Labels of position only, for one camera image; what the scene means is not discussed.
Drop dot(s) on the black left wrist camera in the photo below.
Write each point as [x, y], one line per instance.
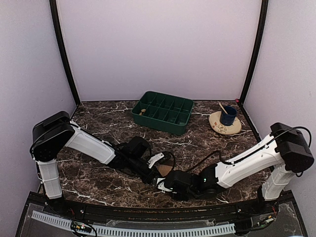
[140, 151]

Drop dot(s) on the green compartment tray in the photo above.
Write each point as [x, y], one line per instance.
[164, 112]

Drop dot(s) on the tan brown sock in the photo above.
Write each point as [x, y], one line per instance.
[164, 169]

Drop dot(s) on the dark blue mug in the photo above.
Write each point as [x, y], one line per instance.
[228, 119]

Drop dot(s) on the black right frame post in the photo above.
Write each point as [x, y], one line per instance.
[255, 51]

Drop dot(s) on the black left frame post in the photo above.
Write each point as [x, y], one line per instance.
[62, 51]

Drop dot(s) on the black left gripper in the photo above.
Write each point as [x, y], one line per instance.
[148, 178]

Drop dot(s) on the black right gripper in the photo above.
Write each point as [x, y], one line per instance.
[177, 198]

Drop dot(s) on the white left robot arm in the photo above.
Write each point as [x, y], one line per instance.
[51, 135]

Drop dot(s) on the small circuit board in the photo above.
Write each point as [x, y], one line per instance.
[80, 228]

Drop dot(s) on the white slotted cable duct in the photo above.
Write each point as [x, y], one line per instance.
[157, 231]

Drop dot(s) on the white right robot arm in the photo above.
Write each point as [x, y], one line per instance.
[285, 148]

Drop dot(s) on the black front table rail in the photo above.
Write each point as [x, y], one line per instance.
[226, 212]

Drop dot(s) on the wooden spoon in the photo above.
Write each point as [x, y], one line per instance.
[223, 109]

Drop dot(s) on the black frame post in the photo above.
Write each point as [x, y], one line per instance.
[255, 51]
[62, 51]

